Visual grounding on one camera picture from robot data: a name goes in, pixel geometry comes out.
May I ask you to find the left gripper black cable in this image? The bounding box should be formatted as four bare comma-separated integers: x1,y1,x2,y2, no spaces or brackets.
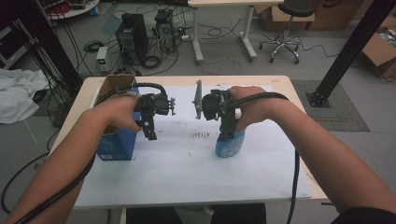
13,81,169,224

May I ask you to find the person's black sleeve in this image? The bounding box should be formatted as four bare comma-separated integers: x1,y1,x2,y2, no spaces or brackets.
331,206,396,224

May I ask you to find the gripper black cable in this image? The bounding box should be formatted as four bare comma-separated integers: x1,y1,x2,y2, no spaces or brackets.
228,91,302,224
13,81,169,224

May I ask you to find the white cloth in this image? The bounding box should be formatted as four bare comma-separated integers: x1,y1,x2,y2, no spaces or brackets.
0,68,49,125

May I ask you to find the blue cardboard box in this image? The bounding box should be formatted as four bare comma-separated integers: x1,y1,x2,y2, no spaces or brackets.
93,74,140,161

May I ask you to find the black swivel stool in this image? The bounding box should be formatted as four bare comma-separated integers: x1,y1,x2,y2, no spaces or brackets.
259,0,318,65

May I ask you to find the white power supply unit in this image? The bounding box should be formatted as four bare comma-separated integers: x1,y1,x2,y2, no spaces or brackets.
95,46,109,75

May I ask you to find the open brown cardboard box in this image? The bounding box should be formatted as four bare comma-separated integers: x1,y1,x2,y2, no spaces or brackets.
361,32,396,79

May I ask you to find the black metal frame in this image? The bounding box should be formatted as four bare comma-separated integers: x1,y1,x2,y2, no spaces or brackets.
0,0,84,94

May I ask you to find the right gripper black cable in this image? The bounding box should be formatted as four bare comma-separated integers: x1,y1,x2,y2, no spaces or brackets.
228,91,302,224

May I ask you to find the grey computer tower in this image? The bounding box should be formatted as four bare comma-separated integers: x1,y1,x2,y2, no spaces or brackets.
154,8,177,53

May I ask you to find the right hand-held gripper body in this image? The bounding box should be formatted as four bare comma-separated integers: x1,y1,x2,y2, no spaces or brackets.
191,79,238,123

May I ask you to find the black aluminium post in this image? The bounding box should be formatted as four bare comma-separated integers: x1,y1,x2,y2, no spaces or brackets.
306,0,396,108

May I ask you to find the round white table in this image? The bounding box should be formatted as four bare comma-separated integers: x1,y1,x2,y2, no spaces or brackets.
46,0,101,21

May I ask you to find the person's left hand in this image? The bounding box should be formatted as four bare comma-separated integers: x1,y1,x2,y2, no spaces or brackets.
92,94,143,133

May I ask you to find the person's right hand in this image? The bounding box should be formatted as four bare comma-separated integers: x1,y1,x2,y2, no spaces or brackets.
228,85,282,132

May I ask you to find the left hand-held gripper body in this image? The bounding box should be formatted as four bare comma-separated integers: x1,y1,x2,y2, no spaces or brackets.
133,91,177,124

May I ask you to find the white desk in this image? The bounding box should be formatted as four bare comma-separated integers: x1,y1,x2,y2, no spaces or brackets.
187,0,285,65

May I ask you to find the white table mat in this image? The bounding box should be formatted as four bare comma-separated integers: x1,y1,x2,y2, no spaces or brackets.
74,84,312,209

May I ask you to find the black floor cable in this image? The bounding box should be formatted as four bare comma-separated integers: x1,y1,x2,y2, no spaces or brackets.
0,151,50,215

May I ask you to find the black computer tower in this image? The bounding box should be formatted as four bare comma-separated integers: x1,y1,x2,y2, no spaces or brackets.
115,12,149,66

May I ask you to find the coiled black cable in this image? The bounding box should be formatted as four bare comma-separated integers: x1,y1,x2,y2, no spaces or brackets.
83,40,105,53
142,55,163,70

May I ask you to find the blue plastic bottle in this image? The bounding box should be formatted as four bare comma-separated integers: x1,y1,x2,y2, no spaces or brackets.
215,108,246,159

